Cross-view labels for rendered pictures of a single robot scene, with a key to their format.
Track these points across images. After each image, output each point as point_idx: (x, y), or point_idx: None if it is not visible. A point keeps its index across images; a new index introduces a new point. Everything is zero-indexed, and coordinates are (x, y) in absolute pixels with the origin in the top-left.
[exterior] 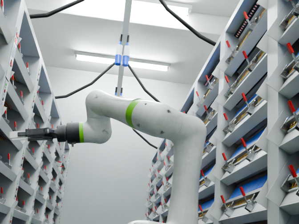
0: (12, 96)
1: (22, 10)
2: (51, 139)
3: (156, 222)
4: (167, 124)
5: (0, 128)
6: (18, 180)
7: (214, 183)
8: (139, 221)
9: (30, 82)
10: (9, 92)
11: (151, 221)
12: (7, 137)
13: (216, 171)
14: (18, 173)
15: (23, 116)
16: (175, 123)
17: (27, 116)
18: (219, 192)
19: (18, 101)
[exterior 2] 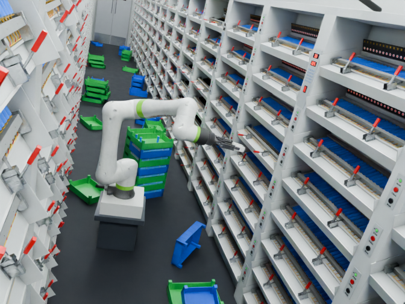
0: (323, 125)
1: (328, 22)
2: (216, 145)
3: (123, 158)
4: None
5: (301, 158)
6: (361, 273)
7: (55, 165)
8: (132, 159)
9: (397, 99)
10: (316, 120)
11: (126, 159)
12: (321, 176)
13: (63, 147)
14: (353, 253)
15: (378, 161)
16: None
17: (393, 163)
18: (56, 166)
19: (342, 131)
